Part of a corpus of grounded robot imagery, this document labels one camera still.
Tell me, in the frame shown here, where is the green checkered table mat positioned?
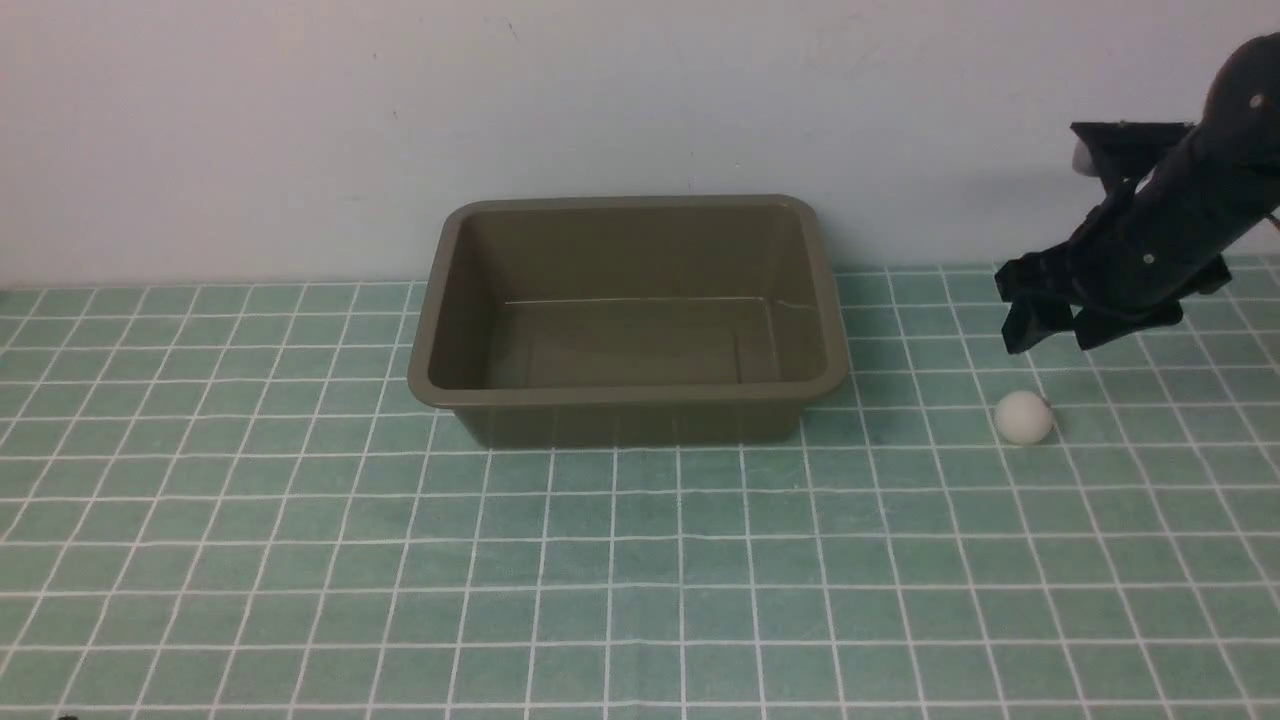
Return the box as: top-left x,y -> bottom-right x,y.
1,258 -> 1279,719

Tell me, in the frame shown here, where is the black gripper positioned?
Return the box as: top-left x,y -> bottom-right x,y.
995,126 -> 1277,355

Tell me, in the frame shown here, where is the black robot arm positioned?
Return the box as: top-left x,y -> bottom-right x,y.
995,35 -> 1279,355

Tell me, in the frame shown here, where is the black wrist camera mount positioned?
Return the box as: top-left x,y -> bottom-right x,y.
1070,120 -> 1196,193

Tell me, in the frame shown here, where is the white ping-pong ball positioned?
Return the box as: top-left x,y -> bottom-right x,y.
993,389 -> 1055,446

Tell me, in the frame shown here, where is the olive green plastic bin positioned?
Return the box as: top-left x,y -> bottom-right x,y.
407,195 -> 850,448

